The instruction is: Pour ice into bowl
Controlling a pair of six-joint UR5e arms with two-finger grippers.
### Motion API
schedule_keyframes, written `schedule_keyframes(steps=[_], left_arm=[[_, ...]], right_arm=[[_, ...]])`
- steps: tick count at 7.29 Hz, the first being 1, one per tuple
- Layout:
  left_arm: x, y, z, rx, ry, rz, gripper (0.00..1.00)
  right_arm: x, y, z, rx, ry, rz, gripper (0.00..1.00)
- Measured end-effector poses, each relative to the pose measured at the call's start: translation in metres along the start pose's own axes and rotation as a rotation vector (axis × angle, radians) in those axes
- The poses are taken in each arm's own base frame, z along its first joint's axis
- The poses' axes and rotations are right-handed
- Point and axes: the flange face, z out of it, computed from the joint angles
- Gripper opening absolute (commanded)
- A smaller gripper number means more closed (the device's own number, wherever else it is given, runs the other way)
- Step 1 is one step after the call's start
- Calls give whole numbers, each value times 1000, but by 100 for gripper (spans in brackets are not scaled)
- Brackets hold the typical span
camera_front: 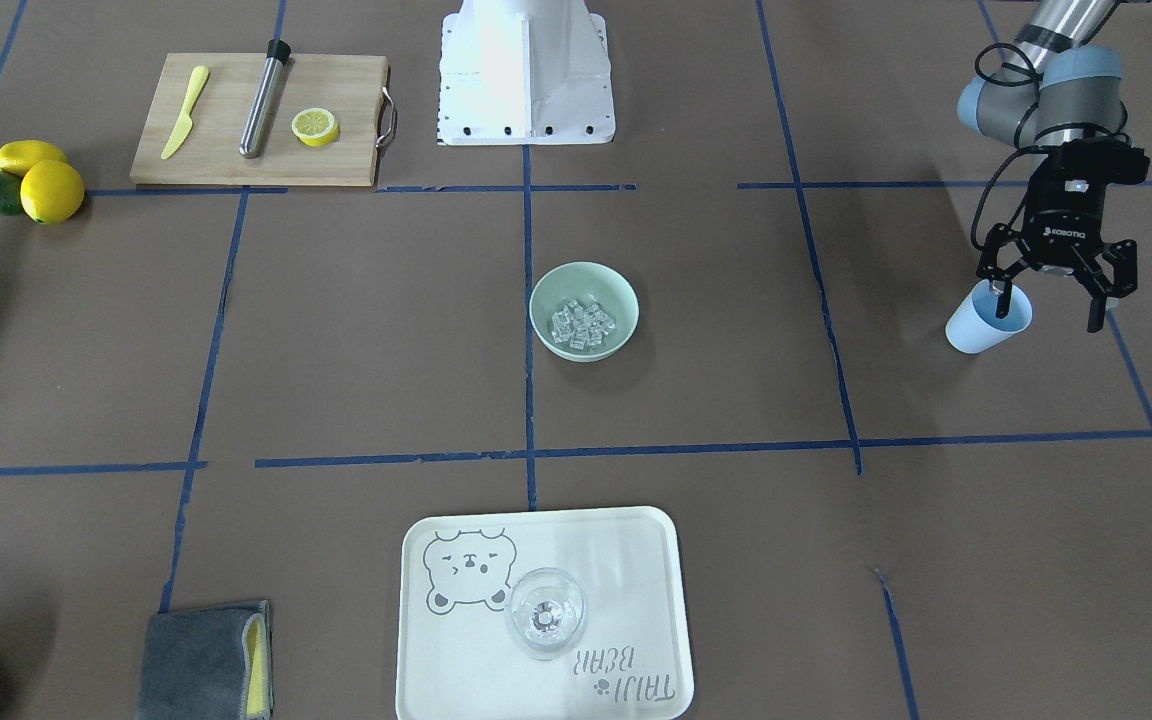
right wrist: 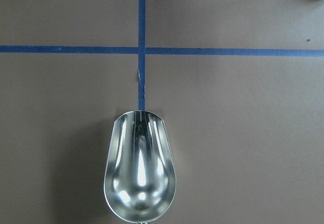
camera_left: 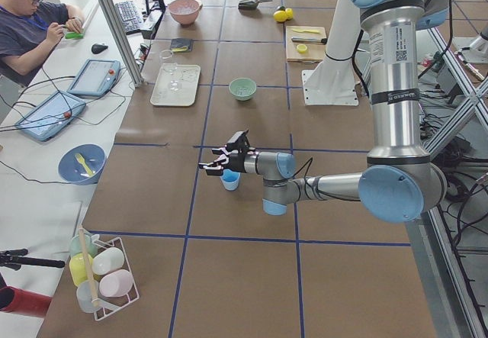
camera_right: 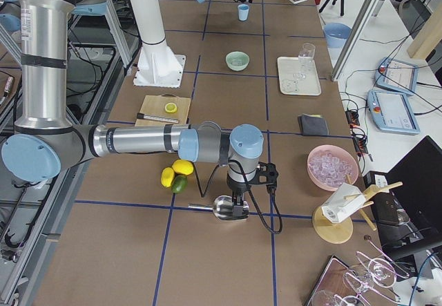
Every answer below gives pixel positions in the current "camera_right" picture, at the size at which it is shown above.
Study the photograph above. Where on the metal ice scoop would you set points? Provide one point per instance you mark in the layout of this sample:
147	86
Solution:
221	208

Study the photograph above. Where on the blue bowl with fork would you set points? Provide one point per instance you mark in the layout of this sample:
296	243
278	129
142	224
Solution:
336	34

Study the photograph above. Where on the white camera pole base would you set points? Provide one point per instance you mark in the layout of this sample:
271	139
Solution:
157	65

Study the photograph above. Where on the blue teach pendant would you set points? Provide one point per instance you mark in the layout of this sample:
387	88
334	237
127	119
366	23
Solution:
391	112
396	75

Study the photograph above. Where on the pink bowl of ice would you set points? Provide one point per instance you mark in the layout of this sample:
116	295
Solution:
329	166

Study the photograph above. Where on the wooden cutting board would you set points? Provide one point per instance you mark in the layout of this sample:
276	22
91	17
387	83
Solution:
155	105

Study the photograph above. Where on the aluminium frame post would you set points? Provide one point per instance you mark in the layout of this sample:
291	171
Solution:
360	22

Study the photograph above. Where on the grey folded cloth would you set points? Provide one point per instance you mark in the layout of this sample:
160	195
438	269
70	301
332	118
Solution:
313	125

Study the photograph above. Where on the clear wine glass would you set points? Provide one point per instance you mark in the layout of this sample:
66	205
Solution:
305	59

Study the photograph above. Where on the cream bear serving tray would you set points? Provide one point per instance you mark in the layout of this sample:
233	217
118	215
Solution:
287	67

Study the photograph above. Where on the small light blue cup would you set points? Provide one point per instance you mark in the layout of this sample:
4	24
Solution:
243	12

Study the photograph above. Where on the green ceramic bowl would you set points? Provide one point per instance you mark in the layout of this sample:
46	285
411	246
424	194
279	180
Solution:
237	60

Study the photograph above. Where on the green lime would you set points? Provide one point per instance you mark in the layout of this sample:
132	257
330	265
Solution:
179	184

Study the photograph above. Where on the blue teach pendant near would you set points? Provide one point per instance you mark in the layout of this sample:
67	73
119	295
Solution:
391	112

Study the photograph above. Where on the blue teach pendant far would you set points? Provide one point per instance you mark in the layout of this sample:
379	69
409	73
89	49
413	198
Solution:
396	75

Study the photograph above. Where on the half lemon slice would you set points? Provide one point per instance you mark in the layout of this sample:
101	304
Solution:
170	108

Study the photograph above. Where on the yellow lemon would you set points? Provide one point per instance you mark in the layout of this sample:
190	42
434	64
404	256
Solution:
183	167
167	177

